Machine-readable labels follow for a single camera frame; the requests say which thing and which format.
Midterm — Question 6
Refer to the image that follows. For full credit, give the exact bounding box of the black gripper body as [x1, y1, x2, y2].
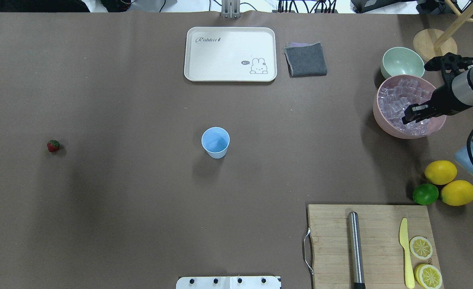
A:
[420, 84, 472, 118]

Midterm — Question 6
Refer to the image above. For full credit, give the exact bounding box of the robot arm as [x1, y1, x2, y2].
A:
[402, 53, 473, 175]

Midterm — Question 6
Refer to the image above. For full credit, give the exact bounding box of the pink bowl of ice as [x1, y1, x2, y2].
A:
[373, 75, 446, 139]

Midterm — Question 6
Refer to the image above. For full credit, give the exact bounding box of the wooden cup stand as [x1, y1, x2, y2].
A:
[413, 0, 473, 62]

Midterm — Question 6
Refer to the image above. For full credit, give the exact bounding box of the light blue cup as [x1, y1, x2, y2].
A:
[201, 127, 230, 159]

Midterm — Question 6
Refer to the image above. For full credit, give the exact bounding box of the empty green bowl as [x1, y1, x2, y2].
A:
[380, 47, 424, 79]

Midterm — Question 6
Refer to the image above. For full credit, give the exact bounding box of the yellow lemon upper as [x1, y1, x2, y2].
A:
[424, 160, 457, 185]

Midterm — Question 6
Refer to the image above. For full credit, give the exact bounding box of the yellow lemon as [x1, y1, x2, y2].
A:
[440, 180, 473, 206]
[424, 160, 457, 185]

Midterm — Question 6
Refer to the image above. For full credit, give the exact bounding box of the green lime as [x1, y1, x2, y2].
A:
[412, 183, 440, 206]

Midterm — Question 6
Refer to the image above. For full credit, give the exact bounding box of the yellow lemon lower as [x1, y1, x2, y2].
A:
[440, 180, 473, 206]

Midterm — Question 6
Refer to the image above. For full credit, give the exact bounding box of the grey folded cloth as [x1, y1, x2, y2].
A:
[284, 42, 328, 77]

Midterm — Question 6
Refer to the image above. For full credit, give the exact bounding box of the lemon slice lower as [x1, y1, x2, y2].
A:
[409, 236, 434, 260]

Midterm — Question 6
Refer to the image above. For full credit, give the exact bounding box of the bamboo cutting board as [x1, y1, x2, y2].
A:
[306, 204, 436, 289]

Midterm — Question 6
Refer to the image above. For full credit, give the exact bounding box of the lemon half upper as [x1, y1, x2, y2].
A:
[414, 264, 443, 289]

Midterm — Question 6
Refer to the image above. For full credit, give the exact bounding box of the yellow plastic knife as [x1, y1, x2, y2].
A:
[399, 218, 415, 289]

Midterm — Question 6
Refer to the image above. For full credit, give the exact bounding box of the steel muddler black tip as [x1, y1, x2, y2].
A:
[347, 212, 366, 289]

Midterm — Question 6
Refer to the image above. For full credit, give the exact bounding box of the cream rabbit tray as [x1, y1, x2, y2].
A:
[183, 27, 277, 82]

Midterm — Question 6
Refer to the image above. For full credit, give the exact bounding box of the red strawberry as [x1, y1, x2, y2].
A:
[46, 140, 61, 153]

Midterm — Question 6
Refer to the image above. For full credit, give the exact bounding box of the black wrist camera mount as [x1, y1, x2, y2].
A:
[424, 52, 473, 84]

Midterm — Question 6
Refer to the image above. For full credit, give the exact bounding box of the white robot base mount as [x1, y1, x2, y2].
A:
[175, 276, 282, 289]

